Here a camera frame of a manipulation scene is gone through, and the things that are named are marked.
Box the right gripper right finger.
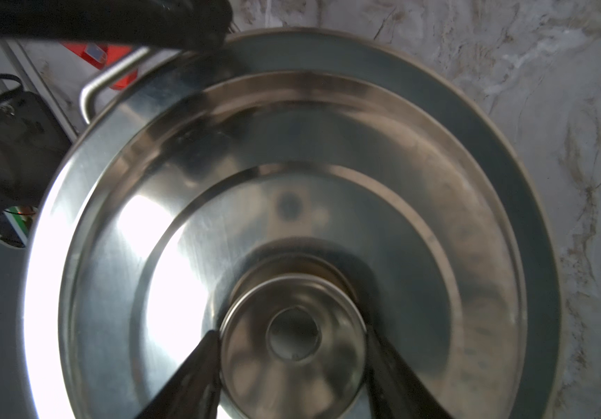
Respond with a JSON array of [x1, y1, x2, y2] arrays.
[[365, 326, 452, 419]]

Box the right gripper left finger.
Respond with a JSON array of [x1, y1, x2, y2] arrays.
[[136, 330, 222, 419]]

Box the stainless steel pot lid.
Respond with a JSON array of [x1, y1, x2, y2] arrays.
[[20, 29, 562, 418]]

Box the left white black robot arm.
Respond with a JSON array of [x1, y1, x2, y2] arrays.
[[0, 1, 233, 214]]

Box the left green circuit board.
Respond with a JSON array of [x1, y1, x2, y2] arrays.
[[0, 206, 38, 249]]

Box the red block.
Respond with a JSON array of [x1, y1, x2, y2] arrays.
[[61, 42, 138, 91]]

